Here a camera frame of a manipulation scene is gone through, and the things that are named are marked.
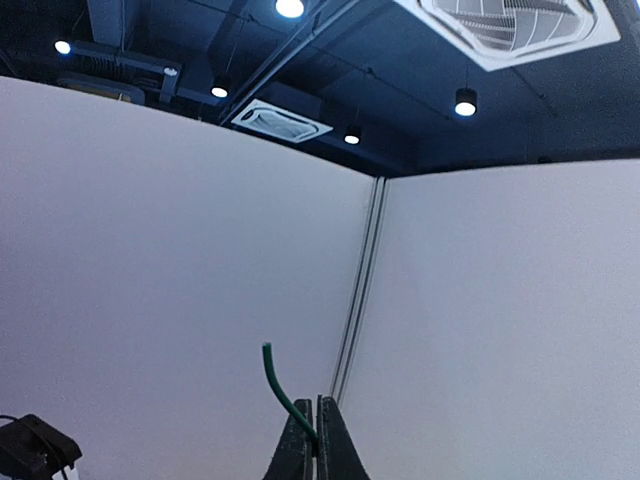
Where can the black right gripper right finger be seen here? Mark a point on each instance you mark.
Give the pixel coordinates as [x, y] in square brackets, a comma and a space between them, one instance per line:
[337, 457]

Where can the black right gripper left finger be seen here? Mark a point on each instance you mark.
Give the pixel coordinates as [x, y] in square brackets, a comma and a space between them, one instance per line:
[293, 458]

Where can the round ceiling spotlight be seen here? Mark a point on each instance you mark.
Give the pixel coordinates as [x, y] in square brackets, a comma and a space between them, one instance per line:
[465, 102]
[352, 134]
[62, 47]
[220, 90]
[290, 9]

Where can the white ceiling air conditioner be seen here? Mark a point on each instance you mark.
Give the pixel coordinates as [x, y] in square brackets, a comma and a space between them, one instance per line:
[500, 34]

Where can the left aluminium corner post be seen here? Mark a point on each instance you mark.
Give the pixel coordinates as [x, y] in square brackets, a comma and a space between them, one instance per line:
[359, 296]

